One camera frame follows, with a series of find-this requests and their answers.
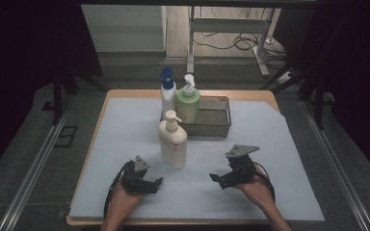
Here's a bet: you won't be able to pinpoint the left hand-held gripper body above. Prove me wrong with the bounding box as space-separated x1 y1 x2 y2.
120 155 152 196

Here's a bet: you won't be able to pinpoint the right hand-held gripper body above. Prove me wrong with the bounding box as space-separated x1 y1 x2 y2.
225 144 261 188

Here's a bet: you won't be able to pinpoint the cream pump bottle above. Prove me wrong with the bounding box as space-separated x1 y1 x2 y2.
157 110 189 170

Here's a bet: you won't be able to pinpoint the grey mesh basket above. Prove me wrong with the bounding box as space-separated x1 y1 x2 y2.
159 94 232 139

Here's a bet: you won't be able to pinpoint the green pump bottle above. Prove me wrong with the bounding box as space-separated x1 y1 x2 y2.
175 73 202 125

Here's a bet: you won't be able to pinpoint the white bottle with blue pump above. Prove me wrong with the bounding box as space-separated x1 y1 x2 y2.
159 66 177 122

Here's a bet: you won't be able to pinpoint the person's left hand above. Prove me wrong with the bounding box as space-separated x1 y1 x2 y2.
107 182 146 225

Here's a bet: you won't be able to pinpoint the person's right hand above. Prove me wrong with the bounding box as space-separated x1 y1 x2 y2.
234 165 276 216

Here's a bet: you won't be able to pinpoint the white foam mat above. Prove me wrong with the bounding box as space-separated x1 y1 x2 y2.
68 96 326 222

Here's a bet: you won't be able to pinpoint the white power strip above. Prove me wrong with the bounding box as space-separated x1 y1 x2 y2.
278 70 295 86

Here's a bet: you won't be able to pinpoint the black stand legs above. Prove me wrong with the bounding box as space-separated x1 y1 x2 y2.
40 68 109 127
259 62 328 131

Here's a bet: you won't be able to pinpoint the dark curtain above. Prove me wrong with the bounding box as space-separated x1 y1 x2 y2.
0 0 104 186
272 0 370 189

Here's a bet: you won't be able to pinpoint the white cabinet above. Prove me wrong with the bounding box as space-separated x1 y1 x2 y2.
81 4 168 54

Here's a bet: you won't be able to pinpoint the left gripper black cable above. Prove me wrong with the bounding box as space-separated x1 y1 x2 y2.
103 160 135 220

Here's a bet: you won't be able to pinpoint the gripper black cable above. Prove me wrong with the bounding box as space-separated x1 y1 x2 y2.
253 162 277 204
103 160 135 220

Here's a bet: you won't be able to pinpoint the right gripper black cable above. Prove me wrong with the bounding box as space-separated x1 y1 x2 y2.
253 162 277 204

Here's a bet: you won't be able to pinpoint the aluminium floor rail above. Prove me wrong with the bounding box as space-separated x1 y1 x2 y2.
0 95 75 231
300 99 370 231

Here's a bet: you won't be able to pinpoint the tangle of black floor cables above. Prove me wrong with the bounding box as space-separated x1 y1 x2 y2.
192 6 291 70

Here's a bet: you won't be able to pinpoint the white metal stand frame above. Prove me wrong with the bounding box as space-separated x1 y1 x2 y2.
186 6 271 78

